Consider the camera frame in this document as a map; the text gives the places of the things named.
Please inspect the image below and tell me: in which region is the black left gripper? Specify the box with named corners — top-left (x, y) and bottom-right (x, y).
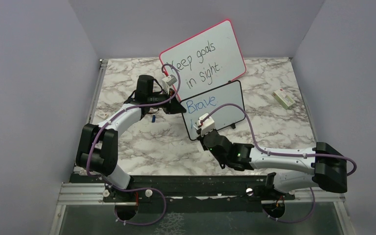
top-left (148, 88), bottom-right (187, 115)

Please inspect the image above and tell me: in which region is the black framed whiteboard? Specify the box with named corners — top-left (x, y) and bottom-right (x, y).
top-left (181, 80), bottom-right (245, 141)

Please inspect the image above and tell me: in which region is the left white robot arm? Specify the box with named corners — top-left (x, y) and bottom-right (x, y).
top-left (75, 75), bottom-right (186, 201)

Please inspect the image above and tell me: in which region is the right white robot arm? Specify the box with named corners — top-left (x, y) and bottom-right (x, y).
top-left (197, 130), bottom-right (348, 199)

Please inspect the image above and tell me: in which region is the pink framed whiteboard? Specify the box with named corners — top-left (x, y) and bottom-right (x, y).
top-left (159, 19), bottom-right (246, 99)

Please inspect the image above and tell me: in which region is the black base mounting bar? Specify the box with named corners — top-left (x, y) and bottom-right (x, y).
top-left (70, 173), bottom-right (296, 215)

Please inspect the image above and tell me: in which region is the white green box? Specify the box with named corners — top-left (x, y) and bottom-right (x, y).
top-left (272, 88), bottom-right (296, 110)

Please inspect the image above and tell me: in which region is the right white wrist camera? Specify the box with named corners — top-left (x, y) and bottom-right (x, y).
top-left (193, 113), bottom-right (216, 130)

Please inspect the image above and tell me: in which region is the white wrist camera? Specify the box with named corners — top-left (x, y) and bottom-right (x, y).
top-left (193, 113), bottom-right (216, 130)
top-left (161, 74), bottom-right (178, 90)

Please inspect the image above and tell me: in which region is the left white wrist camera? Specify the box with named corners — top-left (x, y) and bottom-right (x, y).
top-left (161, 74), bottom-right (178, 90)

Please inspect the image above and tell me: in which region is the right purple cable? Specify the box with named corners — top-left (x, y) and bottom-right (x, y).
top-left (199, 103), bottom-right (357, 177)

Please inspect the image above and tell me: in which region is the purple cable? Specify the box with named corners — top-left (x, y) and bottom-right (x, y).
top-left (199, 103), bottom-right (357, 177)
top-left (87, 63), bottom-right (182, 176)

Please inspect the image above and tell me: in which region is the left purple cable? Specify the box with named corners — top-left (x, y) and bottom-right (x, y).
top-left (87, 63), bottom-right (182, 176)

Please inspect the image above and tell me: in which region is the aluminium rail table edge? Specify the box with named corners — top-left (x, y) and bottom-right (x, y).
top-left (57, 59), bottom-right (109, 207)

